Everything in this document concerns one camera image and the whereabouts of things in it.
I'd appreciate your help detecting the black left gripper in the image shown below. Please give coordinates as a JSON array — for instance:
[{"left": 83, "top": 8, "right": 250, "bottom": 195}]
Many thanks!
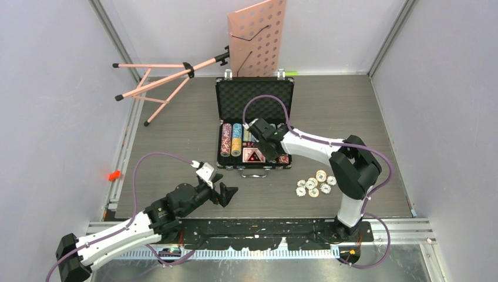
[{"left": 180, "top": 174, "right": 237, "bottom": 217}]

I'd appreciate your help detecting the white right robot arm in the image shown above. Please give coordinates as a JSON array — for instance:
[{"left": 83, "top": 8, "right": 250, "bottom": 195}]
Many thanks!
[{"left": 243, "top": 118, "right": 382, "bottom": 241}]

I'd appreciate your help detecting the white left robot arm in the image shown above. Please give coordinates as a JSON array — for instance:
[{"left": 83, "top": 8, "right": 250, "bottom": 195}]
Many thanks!
[{"left": 54, "top": 178, "right": 238, "bottom": 281}]

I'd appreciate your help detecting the blue Texas Hold'em card deck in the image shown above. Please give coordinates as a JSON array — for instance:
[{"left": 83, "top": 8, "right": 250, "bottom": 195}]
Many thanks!
[{"left": 243, "top": 129, "right": 255, "bottom": 142}]

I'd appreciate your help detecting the red backed card deck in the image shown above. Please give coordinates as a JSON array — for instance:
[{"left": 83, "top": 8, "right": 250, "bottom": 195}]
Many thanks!
[{"left": 241, "top": 147, "right": 267, "bottom": 165}]

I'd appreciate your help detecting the lower red chip stack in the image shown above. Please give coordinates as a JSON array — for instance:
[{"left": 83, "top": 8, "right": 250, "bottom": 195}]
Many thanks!
[{"left": 278, "top": 155, "right": 290, "bottom": 164}]

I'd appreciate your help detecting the yellow chip stack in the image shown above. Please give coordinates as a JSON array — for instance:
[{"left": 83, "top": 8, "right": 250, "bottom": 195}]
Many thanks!
[{"left": 231, "top": 138, "right": 243, "bottom": 157}]

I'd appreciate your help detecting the light blue chip stack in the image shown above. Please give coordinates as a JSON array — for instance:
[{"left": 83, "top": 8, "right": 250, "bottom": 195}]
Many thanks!
[{"left": 232, "top": 123, "right": 243, "bottom": 140}]

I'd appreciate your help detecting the dark red chip stack left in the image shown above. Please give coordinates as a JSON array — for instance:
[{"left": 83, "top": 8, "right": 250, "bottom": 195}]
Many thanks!
[{"left": 220, "top": 137, "right": 231, "bottom": 157}]

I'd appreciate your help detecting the purple poker chip stack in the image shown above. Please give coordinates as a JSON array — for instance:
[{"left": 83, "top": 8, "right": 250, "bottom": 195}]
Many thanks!
[{"left": 221, "top": 123, "right": 233, "bottom": 140}]

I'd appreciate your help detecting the black aluminium poker case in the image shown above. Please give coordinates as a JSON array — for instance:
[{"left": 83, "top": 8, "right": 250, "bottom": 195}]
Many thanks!
[{"left": 215, "top": 76, "right": 295, "bottom": 177}]

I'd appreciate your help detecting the pile of loose poker chips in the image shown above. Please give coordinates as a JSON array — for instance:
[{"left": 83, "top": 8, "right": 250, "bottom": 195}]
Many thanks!
[{"left": 295, "top": 170, "right": 337, "bottom": 198}]

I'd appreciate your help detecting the pink perforated music stand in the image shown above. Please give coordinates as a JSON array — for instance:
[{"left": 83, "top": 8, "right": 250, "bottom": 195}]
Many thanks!
[{"left": 113, "top": 1, "right": 287, "bottom": 126}]

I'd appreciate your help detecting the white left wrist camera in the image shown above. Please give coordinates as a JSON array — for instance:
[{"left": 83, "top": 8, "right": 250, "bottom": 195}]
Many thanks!
[{"left": 191, "top": 160, "right": 216, "bottom": 189}]

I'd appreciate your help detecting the orange clip on rail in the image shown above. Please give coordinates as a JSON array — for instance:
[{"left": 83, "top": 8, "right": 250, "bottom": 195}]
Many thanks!
[{"left": 107, "top": 170, "right": 121, "bottom": 182}]

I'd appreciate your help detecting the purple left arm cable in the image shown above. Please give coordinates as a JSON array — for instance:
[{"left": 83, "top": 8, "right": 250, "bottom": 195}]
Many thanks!
[{"left": 46, "top": 152, "right": 203, "bottom": 282}]

